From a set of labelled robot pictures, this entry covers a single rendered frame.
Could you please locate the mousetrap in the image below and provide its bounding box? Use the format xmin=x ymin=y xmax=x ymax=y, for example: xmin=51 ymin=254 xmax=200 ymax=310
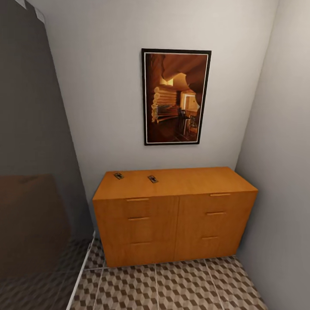
xmin=148 ymin=175 xmax=159 ymax=184
xmin=113 ymin=173 xmax=125 ymax=180

